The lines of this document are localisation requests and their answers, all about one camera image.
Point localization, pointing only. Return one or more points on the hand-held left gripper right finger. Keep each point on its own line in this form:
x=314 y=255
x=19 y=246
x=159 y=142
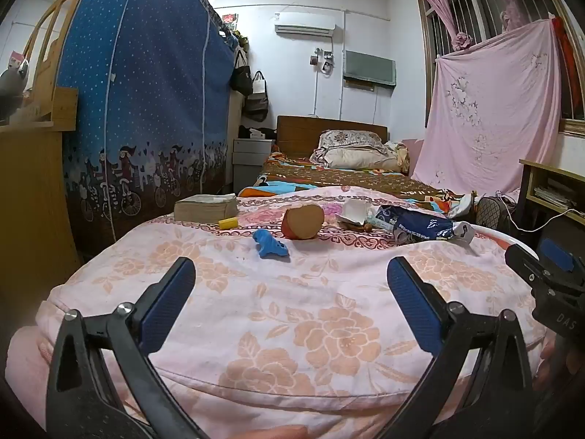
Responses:
x=413 y=304

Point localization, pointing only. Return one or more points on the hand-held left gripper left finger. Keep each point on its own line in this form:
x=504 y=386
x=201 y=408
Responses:
x=167 y=302

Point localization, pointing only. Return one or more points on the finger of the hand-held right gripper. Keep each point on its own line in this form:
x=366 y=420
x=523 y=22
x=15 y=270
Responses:
x=557 y=254
x=521 y=263

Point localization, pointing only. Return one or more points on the white basin orange inside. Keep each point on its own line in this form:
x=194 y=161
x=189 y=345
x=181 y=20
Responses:
x=502 y=237

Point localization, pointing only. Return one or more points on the white packet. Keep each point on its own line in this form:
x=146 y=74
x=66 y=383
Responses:
x=462 y=232

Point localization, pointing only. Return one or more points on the blue snack bag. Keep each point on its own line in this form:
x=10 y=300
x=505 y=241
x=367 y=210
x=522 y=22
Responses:
x=420 y=228

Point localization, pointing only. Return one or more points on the small brown wooden item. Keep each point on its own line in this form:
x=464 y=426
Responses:
x=356 y=227

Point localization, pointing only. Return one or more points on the yellow plastic bottle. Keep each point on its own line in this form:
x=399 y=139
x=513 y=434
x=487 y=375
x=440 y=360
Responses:
x=228 y=223

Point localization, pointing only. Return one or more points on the white wrappers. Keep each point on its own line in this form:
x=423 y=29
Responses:
x=354 y=210

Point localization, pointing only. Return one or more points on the blue plastic toy piece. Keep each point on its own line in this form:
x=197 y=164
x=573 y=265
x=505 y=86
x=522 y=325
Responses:
x=269 y=247

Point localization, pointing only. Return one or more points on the brown round bread-like object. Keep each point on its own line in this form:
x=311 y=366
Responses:
x=301 y=224

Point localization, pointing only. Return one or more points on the person's right hand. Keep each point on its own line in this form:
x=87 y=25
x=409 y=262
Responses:
x=554 y=363

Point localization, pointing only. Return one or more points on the brown patterned suitcase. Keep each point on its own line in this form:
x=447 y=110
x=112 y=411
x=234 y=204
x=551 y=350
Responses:
x=493 y=212

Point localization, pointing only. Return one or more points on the stack of papers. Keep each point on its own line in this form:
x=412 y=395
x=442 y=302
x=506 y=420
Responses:
x=553 y=196

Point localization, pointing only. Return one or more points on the wooden desk shelf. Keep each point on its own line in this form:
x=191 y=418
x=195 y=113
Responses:
x=528 y=178

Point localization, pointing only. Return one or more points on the thick old book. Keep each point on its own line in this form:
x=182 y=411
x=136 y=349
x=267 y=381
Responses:
x=205 y=206

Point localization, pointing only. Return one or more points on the pink floral quilt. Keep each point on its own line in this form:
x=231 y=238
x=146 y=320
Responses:
x=297 y=306

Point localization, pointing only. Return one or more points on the colourful cartoon brown blanket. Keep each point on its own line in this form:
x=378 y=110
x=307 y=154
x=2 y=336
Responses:
x=338 y=178

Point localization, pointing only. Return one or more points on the pink panel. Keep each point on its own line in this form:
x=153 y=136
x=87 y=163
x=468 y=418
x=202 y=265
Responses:
x=415 y=155

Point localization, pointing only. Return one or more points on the beige folded blanket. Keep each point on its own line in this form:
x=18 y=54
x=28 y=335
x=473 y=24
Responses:
x=400 y=155

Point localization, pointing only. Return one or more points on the pink hanging sheet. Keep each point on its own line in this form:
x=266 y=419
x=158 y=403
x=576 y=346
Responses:
x=493 y=114

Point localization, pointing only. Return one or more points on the cream pillow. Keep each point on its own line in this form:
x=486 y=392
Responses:
x=361 y=158

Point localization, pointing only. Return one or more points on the white nightstand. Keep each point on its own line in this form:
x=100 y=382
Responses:
x=251 y=160

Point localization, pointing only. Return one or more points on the wooden cabinet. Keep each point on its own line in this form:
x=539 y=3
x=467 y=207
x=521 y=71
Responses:
x=32 y=201

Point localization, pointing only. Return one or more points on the floral pillow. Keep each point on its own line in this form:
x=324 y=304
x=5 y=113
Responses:
x=349 y=139

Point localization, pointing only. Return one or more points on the cream tall cabinet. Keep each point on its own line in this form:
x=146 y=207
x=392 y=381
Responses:
x=234 y=137

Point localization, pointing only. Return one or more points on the dark cloth pile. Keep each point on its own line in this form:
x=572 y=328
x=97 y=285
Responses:
x=256 y=132

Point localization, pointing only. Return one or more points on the blue dotted wardrobe cover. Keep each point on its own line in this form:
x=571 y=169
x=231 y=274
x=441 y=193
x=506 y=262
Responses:
x=146 y=100

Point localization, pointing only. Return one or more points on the red cloth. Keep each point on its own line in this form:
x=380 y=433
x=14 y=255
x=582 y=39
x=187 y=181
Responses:
x=563 y=50

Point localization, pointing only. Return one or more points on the wooden bed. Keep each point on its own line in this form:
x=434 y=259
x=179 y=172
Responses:
x=301 y=132

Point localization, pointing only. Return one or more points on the grey hanging tote bag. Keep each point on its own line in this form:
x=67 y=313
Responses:
x=257 y=100

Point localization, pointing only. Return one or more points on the black hanging bag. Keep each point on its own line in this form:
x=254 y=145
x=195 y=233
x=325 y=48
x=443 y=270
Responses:
x=241 y=77

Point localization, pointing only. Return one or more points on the pink curtain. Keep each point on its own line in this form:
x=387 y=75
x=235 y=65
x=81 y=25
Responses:
x=434 y=0
x=514 y=13

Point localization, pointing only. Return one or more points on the grey round object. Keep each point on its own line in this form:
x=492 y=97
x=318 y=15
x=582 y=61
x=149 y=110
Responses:
x=11 y=87

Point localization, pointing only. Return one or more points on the white air conditioner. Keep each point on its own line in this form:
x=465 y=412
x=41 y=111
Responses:
x=304 y=23

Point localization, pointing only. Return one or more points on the wooden window frame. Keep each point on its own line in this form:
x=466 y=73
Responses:
x=571 y=125

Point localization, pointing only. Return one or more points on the grey green covered wall unit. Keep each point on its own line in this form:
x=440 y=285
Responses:
x=369 y=66

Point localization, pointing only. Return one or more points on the small wall hanging items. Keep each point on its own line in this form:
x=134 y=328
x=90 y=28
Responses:
x=322 y=61

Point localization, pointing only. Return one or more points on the wooden bunk rail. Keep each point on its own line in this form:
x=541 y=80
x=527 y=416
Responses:
x=50 y=59

